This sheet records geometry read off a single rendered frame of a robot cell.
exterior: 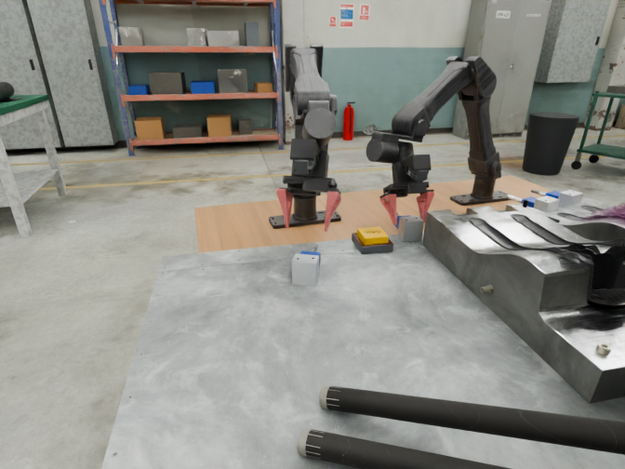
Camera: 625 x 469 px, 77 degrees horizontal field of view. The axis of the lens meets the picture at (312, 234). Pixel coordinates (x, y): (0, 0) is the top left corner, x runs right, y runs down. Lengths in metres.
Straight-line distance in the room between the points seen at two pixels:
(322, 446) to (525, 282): 0.42
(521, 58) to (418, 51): 1.49
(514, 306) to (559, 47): 7.07
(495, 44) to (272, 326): 6.30
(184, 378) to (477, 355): 0.45
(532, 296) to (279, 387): 0.42
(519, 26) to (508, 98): 0.97
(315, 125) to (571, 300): 0.51
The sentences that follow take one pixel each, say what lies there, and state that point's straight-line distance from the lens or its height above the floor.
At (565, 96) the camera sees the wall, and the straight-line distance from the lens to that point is 8.37.
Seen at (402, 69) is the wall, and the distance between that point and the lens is 6.64.
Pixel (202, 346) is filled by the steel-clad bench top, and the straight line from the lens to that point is 0.69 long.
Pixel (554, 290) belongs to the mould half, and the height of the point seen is 0.90.
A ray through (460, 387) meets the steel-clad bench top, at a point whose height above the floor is 0.80.
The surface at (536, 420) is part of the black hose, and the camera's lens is 0.51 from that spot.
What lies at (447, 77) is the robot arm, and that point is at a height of 1.18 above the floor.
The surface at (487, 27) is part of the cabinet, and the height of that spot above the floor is 1.55.
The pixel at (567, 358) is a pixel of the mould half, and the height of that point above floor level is 0.84.
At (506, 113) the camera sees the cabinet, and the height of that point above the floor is 0.39.
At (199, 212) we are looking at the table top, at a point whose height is 0.80.
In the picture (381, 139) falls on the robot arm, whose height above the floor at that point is 1.05.
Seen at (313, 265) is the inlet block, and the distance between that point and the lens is 0.78.
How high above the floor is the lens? 1.23
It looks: 25 degrees down
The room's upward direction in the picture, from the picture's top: straight up
